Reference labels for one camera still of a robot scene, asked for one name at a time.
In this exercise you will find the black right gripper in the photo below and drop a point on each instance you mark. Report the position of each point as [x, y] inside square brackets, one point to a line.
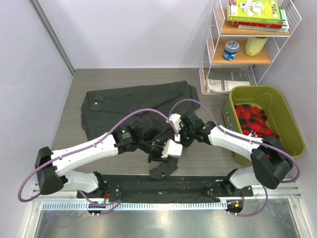
[183, 142]

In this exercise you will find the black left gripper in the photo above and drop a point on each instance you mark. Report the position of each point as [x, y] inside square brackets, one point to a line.
[150, 158]

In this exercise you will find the grey pinstriped long sleeve shirt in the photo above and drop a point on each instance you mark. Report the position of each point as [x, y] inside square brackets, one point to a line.
[102, 109]

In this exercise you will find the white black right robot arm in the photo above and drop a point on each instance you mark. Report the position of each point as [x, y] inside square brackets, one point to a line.
[269, 163]

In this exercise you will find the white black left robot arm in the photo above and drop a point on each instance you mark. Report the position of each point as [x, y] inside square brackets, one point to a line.
[56, 169]

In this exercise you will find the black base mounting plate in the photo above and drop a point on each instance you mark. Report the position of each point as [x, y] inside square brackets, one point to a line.
[173, 187]

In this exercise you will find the grey booklet with papers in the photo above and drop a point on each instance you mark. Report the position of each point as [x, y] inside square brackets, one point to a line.
[223, 81]

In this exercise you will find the red black plaid shirt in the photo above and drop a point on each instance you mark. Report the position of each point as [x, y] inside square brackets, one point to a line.
[252, 121]

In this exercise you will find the olive green plastic bin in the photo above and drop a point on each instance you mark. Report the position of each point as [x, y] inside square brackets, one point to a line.
[279, 117]

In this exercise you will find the blue white tin can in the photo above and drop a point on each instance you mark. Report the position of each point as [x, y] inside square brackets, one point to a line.
[230, 50]

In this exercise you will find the pale yellow faceted vase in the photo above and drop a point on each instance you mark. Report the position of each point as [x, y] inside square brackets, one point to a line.
[254, 45]

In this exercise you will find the red book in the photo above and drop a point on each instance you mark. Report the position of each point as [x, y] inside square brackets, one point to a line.
[263, 25]

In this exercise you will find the green board game box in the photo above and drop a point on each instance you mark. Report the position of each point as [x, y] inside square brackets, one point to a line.
[255, 11]

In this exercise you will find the teal book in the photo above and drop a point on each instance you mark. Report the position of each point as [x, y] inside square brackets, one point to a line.
[283, 27]

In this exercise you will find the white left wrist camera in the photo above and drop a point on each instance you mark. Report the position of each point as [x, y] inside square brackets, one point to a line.
[172, 149]

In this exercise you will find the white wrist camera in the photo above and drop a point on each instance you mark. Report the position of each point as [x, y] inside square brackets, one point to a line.
[176, 120]
[172, 149]

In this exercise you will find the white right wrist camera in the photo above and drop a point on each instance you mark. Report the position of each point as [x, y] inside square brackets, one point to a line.
[176, 120]

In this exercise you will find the perforated cable duct strip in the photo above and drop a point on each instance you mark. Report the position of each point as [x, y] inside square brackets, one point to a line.
[85, 205]

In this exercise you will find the white wire shelf rack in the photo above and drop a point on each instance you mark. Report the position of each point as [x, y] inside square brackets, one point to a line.
[245, 36]

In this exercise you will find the aluminium extrusion rail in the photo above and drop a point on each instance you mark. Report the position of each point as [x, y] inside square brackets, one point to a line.
[292, 189]

